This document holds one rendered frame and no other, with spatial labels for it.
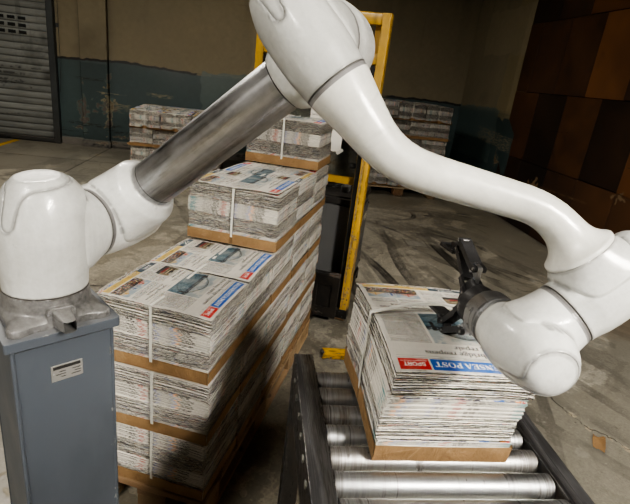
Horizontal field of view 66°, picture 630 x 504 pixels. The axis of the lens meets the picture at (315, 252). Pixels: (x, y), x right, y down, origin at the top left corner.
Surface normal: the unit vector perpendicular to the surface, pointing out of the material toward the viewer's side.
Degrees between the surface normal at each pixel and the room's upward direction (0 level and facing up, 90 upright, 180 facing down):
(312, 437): 0
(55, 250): 88
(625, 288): 73
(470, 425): 96
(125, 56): 90
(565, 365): 80
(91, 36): 90
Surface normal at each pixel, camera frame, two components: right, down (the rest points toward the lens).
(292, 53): -0.47, 0.37
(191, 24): 0.10, 0.36
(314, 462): 0.11, -0.93
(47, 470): 0.68, 0.32
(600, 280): -0.22, 0.02
